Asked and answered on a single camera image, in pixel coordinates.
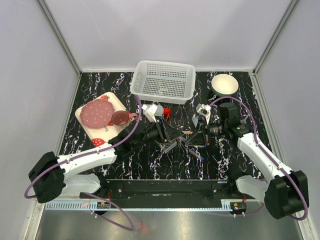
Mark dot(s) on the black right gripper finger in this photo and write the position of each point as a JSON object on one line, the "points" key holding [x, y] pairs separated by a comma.
{"points": [[201, 126], [196, 140]]}

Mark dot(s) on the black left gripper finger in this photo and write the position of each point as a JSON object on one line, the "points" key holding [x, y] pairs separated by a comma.
{"points": [[170, 132], [172, 143]]}

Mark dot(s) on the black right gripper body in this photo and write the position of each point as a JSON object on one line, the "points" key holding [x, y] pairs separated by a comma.
{"points": [[217, 129]]}

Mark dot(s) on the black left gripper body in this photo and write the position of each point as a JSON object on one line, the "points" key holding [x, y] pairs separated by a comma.
{"points": [[151, 133]]}

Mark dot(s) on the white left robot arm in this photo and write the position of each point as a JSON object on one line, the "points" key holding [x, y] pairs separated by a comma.
{"points": [[53, 176]]}

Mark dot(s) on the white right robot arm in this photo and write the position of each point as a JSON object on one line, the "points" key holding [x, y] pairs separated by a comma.
{"points": [[283, 191]]}

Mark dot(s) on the clear acrylic tube rack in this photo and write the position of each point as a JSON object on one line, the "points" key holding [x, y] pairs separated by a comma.
{"points": [[163, 150]]}

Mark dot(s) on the clear plastic pipettes bundle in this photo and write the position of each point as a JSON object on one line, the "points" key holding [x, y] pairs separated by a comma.
{"points": [[195, 120]]}

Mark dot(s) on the wooden stick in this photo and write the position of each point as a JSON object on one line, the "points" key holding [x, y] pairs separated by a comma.
{"points": [[187, 132]]}

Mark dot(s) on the white wash bottle red cap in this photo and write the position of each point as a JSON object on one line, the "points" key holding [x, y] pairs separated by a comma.
{"points": [[163, 110]]}

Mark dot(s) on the translucent pink mug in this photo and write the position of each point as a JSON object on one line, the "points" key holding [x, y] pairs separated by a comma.
{"points": [[121, 117]]}

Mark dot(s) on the cream and green bowl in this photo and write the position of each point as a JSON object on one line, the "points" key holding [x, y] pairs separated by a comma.
{"points": [[224, 85]]}

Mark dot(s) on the strawberry print white tray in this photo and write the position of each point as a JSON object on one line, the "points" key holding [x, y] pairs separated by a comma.
{"points": [[103, 135]]}

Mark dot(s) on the pink polka dot plate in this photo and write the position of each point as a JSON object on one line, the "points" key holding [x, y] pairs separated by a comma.
{"points": [[97, 113]]}

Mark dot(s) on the white perforated plastic basket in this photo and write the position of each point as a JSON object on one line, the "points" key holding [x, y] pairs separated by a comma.
{"points": [[163, 82]]}

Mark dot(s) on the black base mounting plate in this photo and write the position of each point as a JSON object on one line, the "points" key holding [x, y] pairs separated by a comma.
{"points": [[168, 194]]}

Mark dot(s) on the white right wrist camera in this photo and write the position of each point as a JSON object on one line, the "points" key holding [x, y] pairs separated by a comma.
{"points": [[205, 111]]}

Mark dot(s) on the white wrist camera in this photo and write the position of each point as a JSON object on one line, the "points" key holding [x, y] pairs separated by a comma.
{"points": [[205, 111], [151, 111]]}

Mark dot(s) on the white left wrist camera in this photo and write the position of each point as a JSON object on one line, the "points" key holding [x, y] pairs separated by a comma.
{"points": [[151, 111]]}

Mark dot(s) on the slotted cable duct rail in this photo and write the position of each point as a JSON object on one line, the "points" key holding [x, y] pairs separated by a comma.
{"points": [[77, 205]]}

